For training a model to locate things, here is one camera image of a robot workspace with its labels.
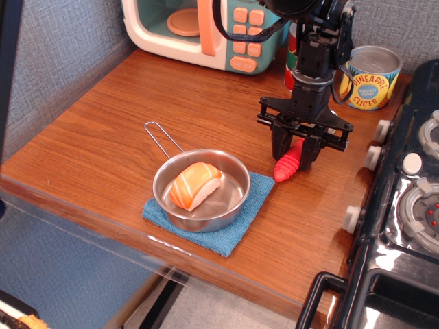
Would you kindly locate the steel pan with wire handle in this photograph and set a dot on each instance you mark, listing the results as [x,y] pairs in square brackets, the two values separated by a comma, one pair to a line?
[220,208]

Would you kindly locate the orange fuzzy object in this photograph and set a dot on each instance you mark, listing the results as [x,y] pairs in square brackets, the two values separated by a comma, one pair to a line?
[33,322]

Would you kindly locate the toy microwave teal and orange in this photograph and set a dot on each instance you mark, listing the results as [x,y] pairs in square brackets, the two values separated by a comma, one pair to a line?
[186,31]

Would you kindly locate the pineapple slices can yellow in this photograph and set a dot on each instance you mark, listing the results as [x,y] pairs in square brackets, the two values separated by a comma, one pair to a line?
[373,71]

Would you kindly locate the red handled spoon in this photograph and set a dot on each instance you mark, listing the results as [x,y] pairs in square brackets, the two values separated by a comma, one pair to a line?
[290,161]

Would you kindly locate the blue cloth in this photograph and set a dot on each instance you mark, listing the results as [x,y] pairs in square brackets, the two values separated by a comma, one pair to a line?
[225,240]

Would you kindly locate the salmon sushi toy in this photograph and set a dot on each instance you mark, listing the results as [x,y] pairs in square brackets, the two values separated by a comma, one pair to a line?
[194,184]

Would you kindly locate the black toy stove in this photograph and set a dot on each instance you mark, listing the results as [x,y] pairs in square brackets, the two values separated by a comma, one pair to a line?
[392,279]

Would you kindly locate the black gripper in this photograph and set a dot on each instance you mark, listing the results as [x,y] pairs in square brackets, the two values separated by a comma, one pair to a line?
[308,104]

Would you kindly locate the tomato sauce can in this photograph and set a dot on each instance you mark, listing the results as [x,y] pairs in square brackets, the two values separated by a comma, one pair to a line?
[291,58]

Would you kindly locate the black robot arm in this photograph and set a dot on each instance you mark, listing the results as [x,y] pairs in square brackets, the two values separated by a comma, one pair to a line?
[324,45]

